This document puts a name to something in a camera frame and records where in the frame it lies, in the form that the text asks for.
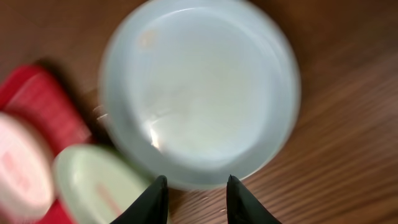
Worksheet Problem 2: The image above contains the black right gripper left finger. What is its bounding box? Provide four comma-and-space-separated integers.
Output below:
111, 175, 169, 224

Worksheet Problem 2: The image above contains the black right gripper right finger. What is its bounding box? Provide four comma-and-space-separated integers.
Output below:
226, 175, 281, 224

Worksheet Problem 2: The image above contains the pale green plate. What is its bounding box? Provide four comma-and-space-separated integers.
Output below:
53, 144, 151, 224

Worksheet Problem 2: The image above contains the light blue plate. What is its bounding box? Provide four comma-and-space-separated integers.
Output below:
101, 1, 300, 189

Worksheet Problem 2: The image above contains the red plastic tray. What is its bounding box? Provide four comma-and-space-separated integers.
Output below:
1, 65, 93, 224

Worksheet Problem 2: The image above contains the white plate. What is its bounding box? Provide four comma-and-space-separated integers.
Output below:
1, 112, 56, 223

